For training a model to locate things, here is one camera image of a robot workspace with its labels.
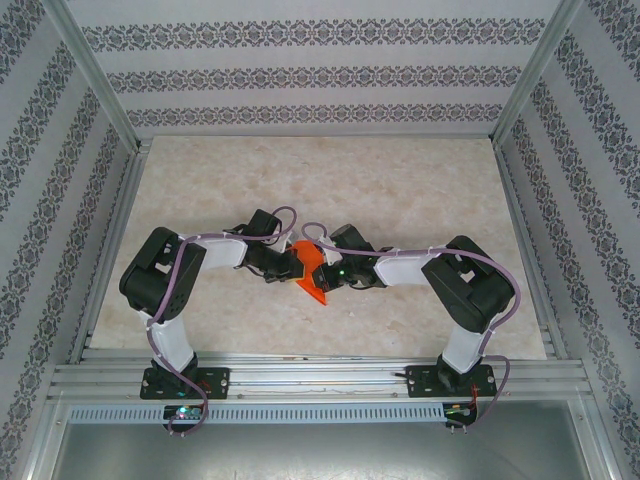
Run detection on orange paper sheet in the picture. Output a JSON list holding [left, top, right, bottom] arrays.
[[291, 239, 331, 306]]

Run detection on grey metal sheet tray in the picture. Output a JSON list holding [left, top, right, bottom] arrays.
[[29, 399, 616, 480]]

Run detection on circuit board with lights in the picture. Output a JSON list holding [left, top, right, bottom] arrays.
[[163, 404, 204, 422], [444, 402, 479, 420]]

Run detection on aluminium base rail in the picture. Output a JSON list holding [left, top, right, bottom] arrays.
[[47, 349, 594, 401]]

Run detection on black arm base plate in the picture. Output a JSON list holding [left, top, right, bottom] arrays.
[[407, 364, 499, 400], [141, 367, 231, 401]]

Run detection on slotted grey cable duct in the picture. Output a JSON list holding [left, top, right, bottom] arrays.
[[67, 403, 447, 425]]

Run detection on aluminium side rail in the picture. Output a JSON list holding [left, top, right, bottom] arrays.
[[69, 139, 151, 364], [492, 137, 569, 361]]

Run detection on aluminium frame post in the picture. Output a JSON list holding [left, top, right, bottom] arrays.
[[42, 0, 151, 154], [489, 0, 585, 146]]

